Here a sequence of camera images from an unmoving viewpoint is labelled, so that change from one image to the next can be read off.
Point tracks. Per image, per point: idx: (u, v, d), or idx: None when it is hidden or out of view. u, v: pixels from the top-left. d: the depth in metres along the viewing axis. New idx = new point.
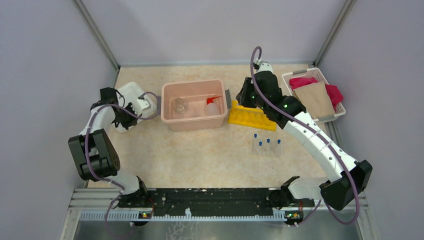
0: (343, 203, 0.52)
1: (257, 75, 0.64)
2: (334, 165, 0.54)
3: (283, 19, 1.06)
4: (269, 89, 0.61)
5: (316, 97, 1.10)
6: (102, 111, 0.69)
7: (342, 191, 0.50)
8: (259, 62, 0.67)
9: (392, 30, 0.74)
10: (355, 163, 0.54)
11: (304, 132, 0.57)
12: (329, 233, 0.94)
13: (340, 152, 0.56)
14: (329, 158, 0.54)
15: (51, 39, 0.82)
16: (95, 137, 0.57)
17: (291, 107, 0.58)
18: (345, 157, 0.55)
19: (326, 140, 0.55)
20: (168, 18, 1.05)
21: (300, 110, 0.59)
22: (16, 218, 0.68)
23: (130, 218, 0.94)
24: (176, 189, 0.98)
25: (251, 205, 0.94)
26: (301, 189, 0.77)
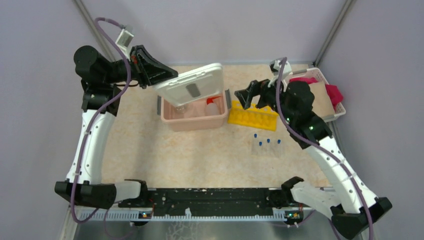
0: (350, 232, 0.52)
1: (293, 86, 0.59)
2: (352, 198, 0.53)
3: (283, 18, 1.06)
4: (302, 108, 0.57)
5: (317, 97, 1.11)
6: (94, 131, 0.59)
7: (357, 226, 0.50)
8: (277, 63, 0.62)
9: (393, 29, 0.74)
10: (376, 199, 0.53)
11: (328, 160, 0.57)
12: (329, 233, 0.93)
13: (362, 186, 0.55)
14: (350, 191, 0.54)
15: (50, 38, 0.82)
16: (84, 195, 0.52)
17: (316, 129, 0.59)
18: (365, 193, 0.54)
19: (349, 172, 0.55)
20: (168, 18, 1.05)
21: (326, 134, 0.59)
22: (16, 217, 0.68)
23: (130, 218, 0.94)
24: (176, 189, 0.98)
25: (250, 205, 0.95)
26: (305, 198, 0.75)
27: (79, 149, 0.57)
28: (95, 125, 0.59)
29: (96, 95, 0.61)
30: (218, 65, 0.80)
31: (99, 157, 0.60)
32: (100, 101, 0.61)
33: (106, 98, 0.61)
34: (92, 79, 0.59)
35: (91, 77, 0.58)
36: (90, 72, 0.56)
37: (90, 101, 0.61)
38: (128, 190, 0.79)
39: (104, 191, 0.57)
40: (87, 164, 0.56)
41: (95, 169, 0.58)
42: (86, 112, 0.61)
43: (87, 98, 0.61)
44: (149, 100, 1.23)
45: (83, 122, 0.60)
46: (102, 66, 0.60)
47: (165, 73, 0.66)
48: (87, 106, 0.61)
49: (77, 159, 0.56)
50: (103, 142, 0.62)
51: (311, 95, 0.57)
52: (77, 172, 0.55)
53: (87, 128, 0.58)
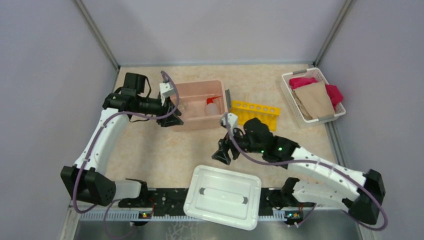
0: (372, 215, 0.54)
1: (249, 124, 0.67)
2: (346, 186, 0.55)
3: (283, 18, 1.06)
4: (263, 137, 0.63)
5: (317, 97, 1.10)
6: (109, 126, 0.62)
7: (366, 207, 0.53)
8: (225, 118, 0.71)
9: (393, 29, 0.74)
10: (364, 175, 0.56)
11: (307, 166, 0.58)
12: (329, 234, 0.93)
13: (346, 170, 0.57)
14: (340, 181, 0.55)
15: (51, 38, 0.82)
16: (86, 180, 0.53)
17: (285, 147, 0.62)
18: (353, 174, 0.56)
19: (329, 166, 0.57)
20: (169, 18, 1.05)
21: (295, 147, 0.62)
22: (16, 218, 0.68)
23: (130, 218, 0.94)
24: (176, 189, 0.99)
25: (253, 203, 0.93)
26: (312, 198, 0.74)
27: (93, 137, 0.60)
28: (112, 121, 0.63)
29: (118, 98, 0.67)
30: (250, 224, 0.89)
31: (108, 151, 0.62)
32: (119, 104, 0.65)
33: (125, 101, 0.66)
34: (130, 86, 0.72)
35: (132, 82, 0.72)
36: (134, 76, 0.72)
37: (111, 101, 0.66)
38: (127, 189, 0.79)
39: (105, 184, 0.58)
40: (96, 153, 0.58)
41: (102, 160, 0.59)
42: (105, 110, 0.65)
43: (108, 98, 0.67)
44: None
45: (101, 116, 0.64)
46: (141, 85, 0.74)
47: (177, 121, 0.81)
48: (107, 105, 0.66)
49: (89, 146, 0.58)
50: (114, 139, 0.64)
51: (264, 127, 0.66)
52: (86, 158, 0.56)
53: (104, 122, 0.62)
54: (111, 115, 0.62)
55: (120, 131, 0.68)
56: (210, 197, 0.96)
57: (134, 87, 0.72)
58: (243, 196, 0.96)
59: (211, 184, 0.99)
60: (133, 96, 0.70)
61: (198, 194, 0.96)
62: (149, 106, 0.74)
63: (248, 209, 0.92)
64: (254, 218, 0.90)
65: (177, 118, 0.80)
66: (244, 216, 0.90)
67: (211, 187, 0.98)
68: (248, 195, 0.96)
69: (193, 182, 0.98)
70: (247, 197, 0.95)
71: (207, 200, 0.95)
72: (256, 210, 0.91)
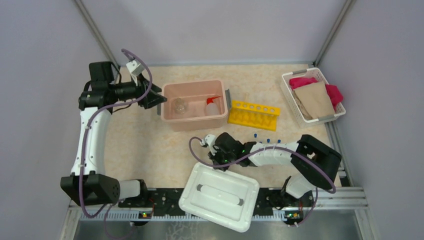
0: (317, 174, 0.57)
1: (217, 139, 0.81)
2: (284, 155, 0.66)
3: (283, 18, 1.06)
4: (229, 146, 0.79)
5: (317, 97, 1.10)
6: (94, 126, 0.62)
7: (303, 168, 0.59)
8: (204, 140, 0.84)
9: (393, 29, 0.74)
10: (298, 142, 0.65)
11: (259, 154, 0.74)
12: (329, 234, 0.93)
13: (286, 144, 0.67)
14: (280, 154, 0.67)
15: (50, 38, 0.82)
16: (91, 183, 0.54)
17: (247, 148, 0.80)
18: (290, 144, 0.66)
19: (269, 147, 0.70)
20: (168, 18, 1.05)
21: (253, 144, 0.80)
22: (15, 218, 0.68)
23: (130, 218, 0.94)
24: (176, 189, 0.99)
25: (247, 206, 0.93)
26: (300, 188, 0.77)
27: (82, 142, 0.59)
28: (95, 120, 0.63)
29: (92, 95, 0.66)
30: (243, 227, 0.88)
31: (101, 150, 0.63)
32: (96, 100, 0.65)
33: (101, 97, 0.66)
34: (97, 75, 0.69)
35: (98, 72, 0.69)
36: (99, 64, 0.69)
37: (87, 101, 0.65)
38: (127, 188, 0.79)
39: (108, 182, 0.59)
40: (90, 155, 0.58)
41: (99, 160, 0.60)
42: (83, 111, 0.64)
43: (83, 98, 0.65)
44: None
45: (82, 119, 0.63)
46: (109, 71, 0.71)
47: (160, 99, 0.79)
48: (83, 105, 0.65)
49: (81, 152, 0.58)
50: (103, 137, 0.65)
51: (228, 136, 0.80)
52: (82, 163, 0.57)
53: (87, 124, 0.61)
54: (93, 115, 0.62)
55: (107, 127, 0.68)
56: (208, 195, 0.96)
57: (103, 77, 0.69)
58: (238, 197, 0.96)
59: (208, 181, 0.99)
60: (106, 87, 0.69)
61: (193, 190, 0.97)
62: (124, 92, 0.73)
63: (242, 211, 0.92)
64: (247, 222, 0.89)
65: (159, 96, 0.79)
66: (237, 217, 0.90)
67: (210, 185, 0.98)
68: (244, 197, 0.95)
69: (191, 178, 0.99)
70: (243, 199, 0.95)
71: (205, 198, 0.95)
72: (250, 214, 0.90)
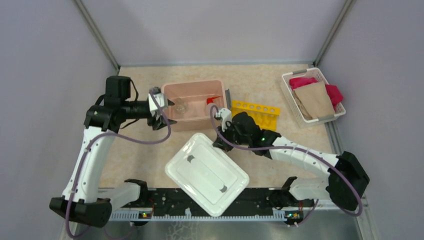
0: (349, 195, 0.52)
1: (235, 118, 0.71)
2: (319, 167, 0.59)
3: (283, 18, 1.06)
4: (248, 129, 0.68)
5: (317, 97, 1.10)
6: (93, 149, 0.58)
7: (338, 186, 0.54)
8: (219, 112, 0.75)
9: (393, 29, 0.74)
10: (337, 156, 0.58)
11: (285, 152, 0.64)
12: (329, 233, 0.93)
13: (321, 153, 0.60)
14: (313, 163, 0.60)
15: (51, 39, 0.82)
16: (78, 213, 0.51)
17: (268, 139, 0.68)
18: (327, 155, 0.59)
19: (303, 149, 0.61)
20: (169, 18, 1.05)
21: (277, 136, 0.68)
22: (16, 218, 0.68)
23: (129, 218, 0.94)
24: (176, 189, 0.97)
25: (230, 193, 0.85)
26: (306, 192, 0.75)
27: (78, 165, 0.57)
28: (96, 143, 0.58)
29: (99, 111, 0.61)
30: (216, 214, 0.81)
31: (96, 176, 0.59)
32: (102, 119, 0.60)
33: (108, 115, 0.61)
34: (111, 92, 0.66)
35: (114, 89, 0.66)
36: (117, 82, 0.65)
37: (93, 117, 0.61)
38: (127, 193, 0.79)
39: (100, 209, 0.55)
40: (83, 182, 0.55)
41: (92, 187, 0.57)
42: (88, 128, 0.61)
43: (90, 114, 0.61)
44: None
45: (84, 138, 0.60)
46: (126, 89, 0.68)
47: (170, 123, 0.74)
48: (89, 122, 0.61)
49: (75, 176, 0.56)
50: (101, 160, 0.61)
51: (249, 119, 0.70)
52: (73, 189, 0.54)
53: (87, 146, 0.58)
54: (94, 137, 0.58)
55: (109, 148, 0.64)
56: (196, 171, 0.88)
57: (117, 94, 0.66)
58: (223, 183, 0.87)
59: (200, 155, 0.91)
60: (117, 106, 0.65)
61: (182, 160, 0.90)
62: (137, 111, 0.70)
63: (223, 197, 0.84)
64: (221, 211, 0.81)
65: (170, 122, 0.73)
66: (214, 202, 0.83)
67: (202, 161, 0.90)
68: (229, 184, 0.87)
69: (185, 146, 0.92)
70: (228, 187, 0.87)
71: (193, 174, 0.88)
72: (229, 202, 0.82)
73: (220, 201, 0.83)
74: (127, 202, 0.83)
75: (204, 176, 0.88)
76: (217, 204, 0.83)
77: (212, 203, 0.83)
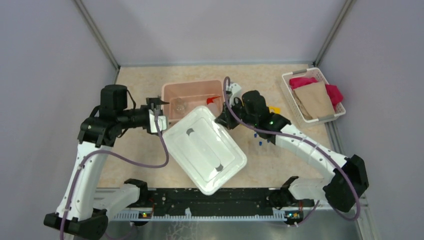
0: (345, 198, 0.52)
1: (246, 94, 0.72)
2: (325, 165, 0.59)
3: (284, 17, 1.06)
4: (258, 109, 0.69)
5: (316, 96, 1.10)
6: (87, 166, 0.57)
7: (340, 187, 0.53)
8: (230, 87, 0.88)
9: (393, 28, 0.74)
10: (346, 159, 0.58)
11: (293, 141, 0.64)
12: (329, 234, 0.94)
13: (329, 151, 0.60)
14: (320, 159, 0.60)
15: (50, 38, 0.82)
16: (71, 232, 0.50)
17: (276, 123, 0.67)
18: (335, 155, 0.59)
19: (313, 144, 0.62)
20: (169, 17, 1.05)
21: (286, 124, 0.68)
22: (16, 218, 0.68)
23: (130, 218, 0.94)
24: (176, 189, 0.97)
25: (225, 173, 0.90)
26: (304, 192, 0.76)
27: (71, 183, 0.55)
28: (90, 160, 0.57)
29: (94, 125, 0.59)
30: (209, 192, 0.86)
31: (91, 193, 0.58)
32: (97, 133, 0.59)
33: (103, 130, 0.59)
34: (107, 104, 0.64)
35: (109, 101, 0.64)
36: (111, 94, 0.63)
37: (87, 132, 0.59)
38: (127, 197, 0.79)
39: (94, 225, 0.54)
40: (76, 200, 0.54)
41: (86, 204, 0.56)
42: (81, 144, 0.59)
43: (85, 129, 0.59)
44: None
45: (78, 154, 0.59)
46: (121, 100, 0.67)
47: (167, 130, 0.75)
48: (83, 137, 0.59)
49: (69, 193, 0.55)
50: (96, 176, 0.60)
51: (261, 99, 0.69)
52: (66, 207, 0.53)
53: (81, 163, 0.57)
54: (87, 155, 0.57)
55: (104, 163, 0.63)
56: (196, 148, 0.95)
57: (112, 106, 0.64)
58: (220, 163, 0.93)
59: (202, 134, 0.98)
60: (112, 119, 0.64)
61: (183, 136, 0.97)
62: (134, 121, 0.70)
63: (217, 176, 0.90)
64: (214, 189, 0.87)
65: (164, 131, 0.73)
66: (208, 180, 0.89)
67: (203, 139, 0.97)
68: (226, 165, 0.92)
69: (189, 122, 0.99)
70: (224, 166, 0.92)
71: (193, 151, 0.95)
72: (222, 182, 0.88)
73: (215, 179, 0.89)
74: (126, 205, 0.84)
75: (204, 153, 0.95)
76: (211, 182, 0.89)
77: (207, 181, 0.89)
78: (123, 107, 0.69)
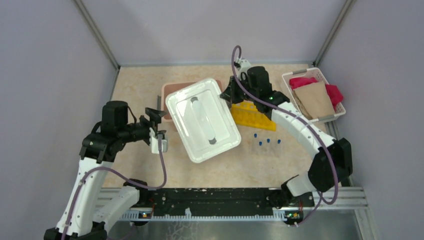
0: (328, 177, 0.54)
1: (252, 69, 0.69)
2: (311, 142, 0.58)
3: (284, 17, 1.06)
4: (260, 84, 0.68)
5: (316, 96, 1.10)
6: (88, 181, 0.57)
7: (321, 164, 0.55)
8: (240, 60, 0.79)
9: (393, 29, 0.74)
10: (333, 140, 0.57)
11: (286, 117, 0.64)
12: (329, 233, 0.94)
13: (320, 132, 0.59)
14: (308, 137, 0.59)
15: (51, 38, 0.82)
16: None
17: (276, 99, 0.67)
18: (324, 136, 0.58)
19: (304, 122, 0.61)
20: (169, 17, 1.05)
21: (284, 101, 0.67)
22: (18, 218, 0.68)
23: (130, 218, 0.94)
24: (176, 189, 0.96)
25: (216, 146, 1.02)
26: (298, 185, 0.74)
27: (72, 198, 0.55)
28: (91, 175, 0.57)
29: (96, 141, 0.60)
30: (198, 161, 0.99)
31: (92, 208, 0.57)
32: (98, 149, 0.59)
33: (104, 145, 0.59)
34: (109, 121, 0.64)
35: (110, 118, 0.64)
36: (113, 112, 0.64)
37: (89, 148, 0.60)
38: (126, 203, 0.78)
39: None
40: (77, 215, 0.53)
41: (86, 220, 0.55)
42: (83, 159, 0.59)
43: (87, 144, 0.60)
44: (149, 100, 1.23)
45: (80, 170, 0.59)
46: (122, 116, 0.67)
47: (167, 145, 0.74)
48: (85, 153, 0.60)
49: (69, 208, 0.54)
50: (97, 191, 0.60)
51: (266, 73, 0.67)
52: (66, 222, 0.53)
53: (82, 178, 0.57)
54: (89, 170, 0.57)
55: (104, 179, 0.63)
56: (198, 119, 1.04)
57: (114, 123, 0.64)
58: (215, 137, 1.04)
59: (206, 106, 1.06)
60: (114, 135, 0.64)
61: (188, 104, 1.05)
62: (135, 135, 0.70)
63: (209, 148, 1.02)
64: (202, 159, 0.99)
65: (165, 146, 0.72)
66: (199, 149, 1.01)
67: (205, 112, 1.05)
68: (219, 139, 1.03)
69: (198, 91, 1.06)
70: (217, 141, 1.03)
71: (194, 121, 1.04)
72: (210, 155, 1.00)
73: (206, 150, 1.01)
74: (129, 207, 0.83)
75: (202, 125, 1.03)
76: (201, 152, 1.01)
77: (198, 150, 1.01)
78: (125, 123, 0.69)
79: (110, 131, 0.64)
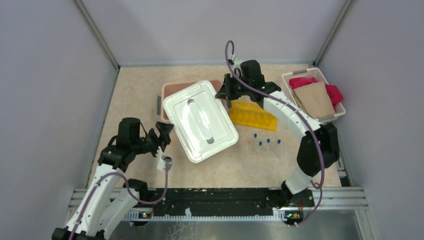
0: (313, 162, 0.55)
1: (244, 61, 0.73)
2: (299, 126, 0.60)
3: (284, 18, 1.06)
4: (252, 74, 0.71)
5: (316, 97, 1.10)
6: (103, 184, 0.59)
7: (307, 148, 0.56)
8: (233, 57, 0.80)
9: (393, 28, 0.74)
10: (320, 125, 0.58)
11: (277, 104, 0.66)
12: (329, 233, 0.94)
13: (308, 117, 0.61)
14: (296, 122, 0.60)
15: (51, 38, 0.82)
16: None
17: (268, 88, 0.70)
18: (312, 122, 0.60)
19: (293, 108, 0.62)
20: (169, 17, 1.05)
21: (275, 90, 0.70)
22: (17, 218, 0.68)
23: (130, 218, 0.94)
24: (176, 189, 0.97)
25: (214, 146, 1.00)
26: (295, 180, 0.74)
27: (85, 198, 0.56)
28: (105, 179, 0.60)
29: (113, 152, 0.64)
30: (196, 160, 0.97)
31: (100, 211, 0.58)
32: (114, 159, 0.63)
33: (120, 156, 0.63)
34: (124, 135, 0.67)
35: (125, 133, 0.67)
36: (128, 127, 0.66)
37: (106, 156, 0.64)
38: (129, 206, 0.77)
39: None
40: (88, 214, 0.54)
41: (95, 221, 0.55)
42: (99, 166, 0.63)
43: (104, 154, 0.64)
44: (149, 100, 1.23)
45: (95, 174, 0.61)
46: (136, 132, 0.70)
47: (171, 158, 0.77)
48: (102, 160, 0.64)
49: (81, 208, 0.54)
50: (107, 197, 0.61)
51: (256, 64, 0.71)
52: (77, 220, 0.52)
53: (98, 181, 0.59)
54: (105, 174, 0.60)
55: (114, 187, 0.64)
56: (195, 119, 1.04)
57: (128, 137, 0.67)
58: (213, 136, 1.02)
59: (202, 107, 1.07)
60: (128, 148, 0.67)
61: (184, 105, 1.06)
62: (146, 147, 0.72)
63: (206, 147, 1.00)
64: (200, 158, 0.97)
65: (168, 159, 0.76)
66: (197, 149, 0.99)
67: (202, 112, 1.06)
68: (217, 139, 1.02)
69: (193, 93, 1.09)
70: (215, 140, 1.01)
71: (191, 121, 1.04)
72: (209, 154, 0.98)
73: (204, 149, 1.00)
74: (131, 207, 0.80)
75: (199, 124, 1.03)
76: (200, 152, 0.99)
77: (196, 150, 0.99)
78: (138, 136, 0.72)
79: (124, 144, 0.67)
